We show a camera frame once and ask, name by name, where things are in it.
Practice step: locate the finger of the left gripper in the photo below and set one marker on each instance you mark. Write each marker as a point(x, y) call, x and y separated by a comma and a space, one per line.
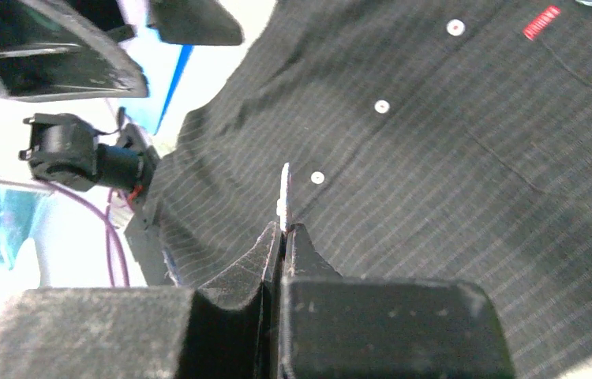
point(66, 50)
point(194, 23)

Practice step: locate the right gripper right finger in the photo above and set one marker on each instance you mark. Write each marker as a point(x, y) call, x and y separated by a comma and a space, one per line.
point(332, 326)

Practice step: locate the black pinstriped shirt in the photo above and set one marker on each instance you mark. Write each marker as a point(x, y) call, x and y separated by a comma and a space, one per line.
point(425, 138)

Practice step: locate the blue flat mat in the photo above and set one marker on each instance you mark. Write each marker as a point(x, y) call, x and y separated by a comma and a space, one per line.
point(172, 84)

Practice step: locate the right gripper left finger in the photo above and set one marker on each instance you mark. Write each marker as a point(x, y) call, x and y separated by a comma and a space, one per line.
point(213, 331)

